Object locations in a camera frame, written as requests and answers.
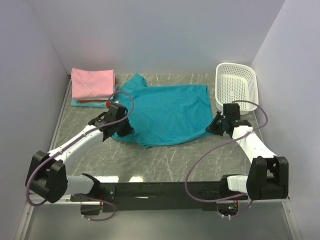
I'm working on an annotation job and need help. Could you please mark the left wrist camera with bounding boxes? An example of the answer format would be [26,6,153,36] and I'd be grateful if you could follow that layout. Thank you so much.
[105,100,120,108]

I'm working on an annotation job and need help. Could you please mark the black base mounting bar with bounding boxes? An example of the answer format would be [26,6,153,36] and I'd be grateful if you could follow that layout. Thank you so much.
[69,181,249,216]

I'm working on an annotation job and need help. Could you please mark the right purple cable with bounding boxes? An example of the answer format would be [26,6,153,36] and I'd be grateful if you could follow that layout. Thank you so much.
[184,100,269,221]

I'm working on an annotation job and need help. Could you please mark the pink folded t-shirt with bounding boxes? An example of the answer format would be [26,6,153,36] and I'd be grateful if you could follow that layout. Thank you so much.
[71,68,116,100]

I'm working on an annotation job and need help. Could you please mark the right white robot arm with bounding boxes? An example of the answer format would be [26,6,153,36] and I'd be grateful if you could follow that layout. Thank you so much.
[206,100,289,201]

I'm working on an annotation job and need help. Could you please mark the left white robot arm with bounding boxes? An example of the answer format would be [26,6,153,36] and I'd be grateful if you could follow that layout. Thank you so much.
[25,103,134,203]

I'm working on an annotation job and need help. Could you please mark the white perforated plastic basket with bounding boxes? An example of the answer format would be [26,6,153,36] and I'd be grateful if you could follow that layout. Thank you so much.
[215,62,259,115]

